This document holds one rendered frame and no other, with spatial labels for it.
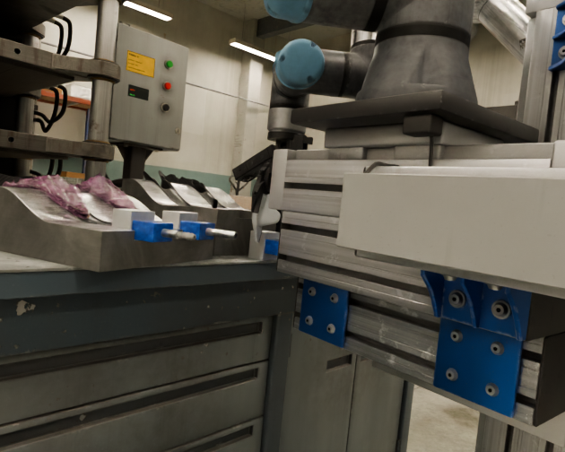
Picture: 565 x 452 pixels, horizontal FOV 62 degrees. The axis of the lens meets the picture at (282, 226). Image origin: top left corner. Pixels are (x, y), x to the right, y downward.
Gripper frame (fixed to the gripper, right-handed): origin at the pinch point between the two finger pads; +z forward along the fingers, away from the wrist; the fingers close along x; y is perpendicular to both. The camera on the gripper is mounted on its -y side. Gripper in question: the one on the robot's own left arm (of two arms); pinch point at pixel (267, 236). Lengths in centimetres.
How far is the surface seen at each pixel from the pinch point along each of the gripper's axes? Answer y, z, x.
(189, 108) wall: -589, -157, 526
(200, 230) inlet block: 1.7, -1.2, -20.4
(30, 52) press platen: -87, -43, -5
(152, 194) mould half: -30.6, -5.8, -3.7
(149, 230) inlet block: 2.6, -1.0, -31.3
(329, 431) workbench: 1, 51, 34
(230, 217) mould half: -5.4, -2.9, -5.4
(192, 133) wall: -587, -115, 535
